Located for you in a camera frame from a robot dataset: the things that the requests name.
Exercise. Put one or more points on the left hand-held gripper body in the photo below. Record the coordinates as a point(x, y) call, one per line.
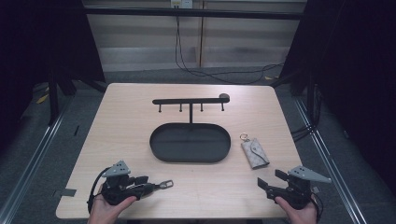
point(116, 186)

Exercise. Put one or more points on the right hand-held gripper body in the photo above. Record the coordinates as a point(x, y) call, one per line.
point(295, 194)

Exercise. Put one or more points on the black car key with clasp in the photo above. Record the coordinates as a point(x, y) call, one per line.
point(162, 185)

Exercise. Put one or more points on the black key rack with tray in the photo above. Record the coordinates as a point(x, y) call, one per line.
point(190, 143)

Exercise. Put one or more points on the person's right hand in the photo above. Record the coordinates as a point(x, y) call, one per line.
point(300, 216)

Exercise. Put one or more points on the person's left hand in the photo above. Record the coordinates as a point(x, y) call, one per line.
point(104, 214)

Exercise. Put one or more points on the grey tape strip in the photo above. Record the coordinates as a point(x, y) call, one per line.
point(68, 192)
point(315, 189)

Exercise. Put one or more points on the black tape strip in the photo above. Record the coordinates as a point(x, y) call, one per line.
point(76, 130)

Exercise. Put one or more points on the black metal stand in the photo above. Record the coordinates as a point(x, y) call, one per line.
point(53, 99)

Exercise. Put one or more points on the yellow tape piece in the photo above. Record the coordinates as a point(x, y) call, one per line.
point(42, 98)

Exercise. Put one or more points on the dark curtain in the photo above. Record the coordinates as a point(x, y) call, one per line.
point(358, 77)
point(37, 46)

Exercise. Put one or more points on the metal floor rail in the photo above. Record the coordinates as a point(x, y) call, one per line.
point(330, 161)
point(34, 158)

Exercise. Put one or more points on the black horizontal frame bar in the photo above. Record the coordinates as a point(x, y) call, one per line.
point(193, 13)

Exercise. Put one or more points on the white wall socket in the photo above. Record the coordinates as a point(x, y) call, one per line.
point(181, 3)

